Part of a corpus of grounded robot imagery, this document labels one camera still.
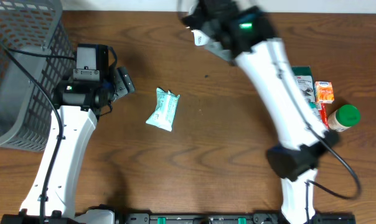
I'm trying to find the mint green wipes pack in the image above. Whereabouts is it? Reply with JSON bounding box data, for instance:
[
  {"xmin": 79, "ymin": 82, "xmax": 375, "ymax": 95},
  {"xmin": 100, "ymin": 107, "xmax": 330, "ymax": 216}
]
[{"xmin": 146, "ymin": 88, "xmax": 180, "ymax": 131}]

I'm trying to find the green product pouch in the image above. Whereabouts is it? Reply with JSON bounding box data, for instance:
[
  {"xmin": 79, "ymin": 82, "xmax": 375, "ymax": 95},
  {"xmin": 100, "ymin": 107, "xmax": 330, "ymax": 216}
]
[{"xmin": 292, "ymin": 66, "xmax": 321, "ymax": 120}]

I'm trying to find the small orange box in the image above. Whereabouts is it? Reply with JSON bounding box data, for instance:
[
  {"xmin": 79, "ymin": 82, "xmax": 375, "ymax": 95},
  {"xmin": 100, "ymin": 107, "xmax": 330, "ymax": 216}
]
[{"xmin": 314, "ymin": 82, "xmax": 334, "ymax": 104}]

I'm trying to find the red sachet stick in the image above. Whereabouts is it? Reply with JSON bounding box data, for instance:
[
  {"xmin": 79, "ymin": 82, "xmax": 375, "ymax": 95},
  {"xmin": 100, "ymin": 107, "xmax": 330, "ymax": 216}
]
[{"xmin": 319, "ymin": 103, "xmax": 329, "ymax": 129}]

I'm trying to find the green lid spice jar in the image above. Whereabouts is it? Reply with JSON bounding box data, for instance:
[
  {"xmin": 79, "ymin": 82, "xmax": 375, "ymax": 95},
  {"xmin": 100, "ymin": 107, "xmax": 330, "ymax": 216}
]
[{"xmin": 327, "ymin": 105, "xmax": 361, "ymax": 132}]

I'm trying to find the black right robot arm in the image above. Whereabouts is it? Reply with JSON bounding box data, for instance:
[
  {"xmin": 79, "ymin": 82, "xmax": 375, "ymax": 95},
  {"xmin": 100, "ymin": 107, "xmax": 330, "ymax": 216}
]
[{"xmin": 181, "ymin": 0, "xmax": 339, "ymax": 223}]

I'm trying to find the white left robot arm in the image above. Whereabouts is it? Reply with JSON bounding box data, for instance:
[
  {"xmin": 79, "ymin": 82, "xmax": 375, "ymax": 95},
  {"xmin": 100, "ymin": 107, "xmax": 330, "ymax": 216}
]
[{"xmin": 1, "ymin": 67, "xmax": 134, "ymax": 223}]

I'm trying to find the white barcode scanner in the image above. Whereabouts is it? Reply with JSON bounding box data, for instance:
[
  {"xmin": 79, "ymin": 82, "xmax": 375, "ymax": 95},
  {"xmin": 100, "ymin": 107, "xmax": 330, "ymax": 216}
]
[{"xmin": 192, "ymin": 29, "xmax": 210, "ymax": 46}]

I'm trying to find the grey plastic mesh basket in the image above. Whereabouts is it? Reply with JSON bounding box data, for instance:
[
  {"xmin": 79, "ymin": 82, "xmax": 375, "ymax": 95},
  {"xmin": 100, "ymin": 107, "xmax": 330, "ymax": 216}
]
[{"xmin": 0, "ymin": 0, "xmax": 75, "ymax": 151}]

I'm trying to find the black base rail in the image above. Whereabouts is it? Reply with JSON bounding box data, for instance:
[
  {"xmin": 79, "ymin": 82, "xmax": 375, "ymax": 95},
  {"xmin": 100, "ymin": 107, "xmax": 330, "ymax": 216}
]
[{"xmin": 119, "ymin": 212, "xmax": 356, "ymax": 224}]

